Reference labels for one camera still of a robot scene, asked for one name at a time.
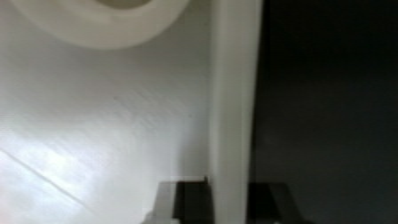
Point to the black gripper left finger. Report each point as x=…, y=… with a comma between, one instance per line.
x=184, y=203

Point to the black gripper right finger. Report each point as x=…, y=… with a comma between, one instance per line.
x=272, y=207

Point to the white square tabletop panel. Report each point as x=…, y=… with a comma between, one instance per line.
x=127, y=89

